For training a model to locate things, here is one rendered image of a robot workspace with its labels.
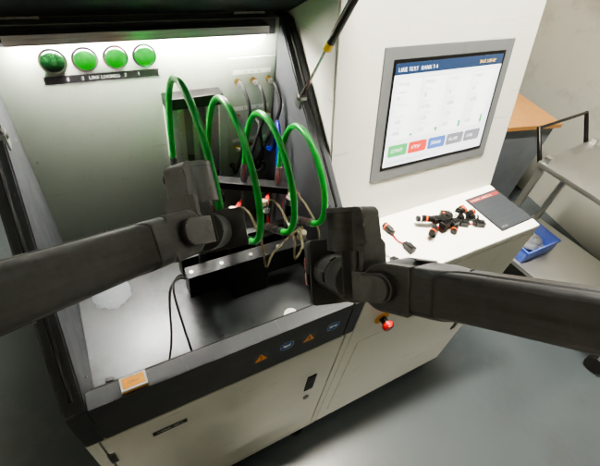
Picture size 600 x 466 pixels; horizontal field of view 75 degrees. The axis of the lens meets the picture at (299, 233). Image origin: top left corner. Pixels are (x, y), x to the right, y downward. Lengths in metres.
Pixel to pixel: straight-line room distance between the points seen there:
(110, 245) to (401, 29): 0.83
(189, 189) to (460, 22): 0.86
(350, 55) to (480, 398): 1.72
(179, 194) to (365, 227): 0.25
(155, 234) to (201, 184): 0.13
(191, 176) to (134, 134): 0.55
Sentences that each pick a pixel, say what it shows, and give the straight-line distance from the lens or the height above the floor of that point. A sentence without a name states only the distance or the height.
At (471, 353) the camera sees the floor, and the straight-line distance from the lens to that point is 2.31.
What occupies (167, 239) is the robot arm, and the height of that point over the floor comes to 1.42.
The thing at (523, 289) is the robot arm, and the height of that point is 1.49.
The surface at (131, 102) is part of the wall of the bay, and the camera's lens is 1.05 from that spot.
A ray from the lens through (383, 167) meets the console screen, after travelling 1.13.
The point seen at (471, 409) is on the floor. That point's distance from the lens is 2.16.
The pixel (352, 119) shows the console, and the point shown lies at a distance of 1.01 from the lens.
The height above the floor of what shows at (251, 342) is 0.95.
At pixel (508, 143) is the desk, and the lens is 2.80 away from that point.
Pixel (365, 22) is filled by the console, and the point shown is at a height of 1.50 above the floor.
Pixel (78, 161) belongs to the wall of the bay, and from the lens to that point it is 1.12.
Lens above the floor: 1.76
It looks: 45 degrees down
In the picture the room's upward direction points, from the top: 10 degrees clockwise
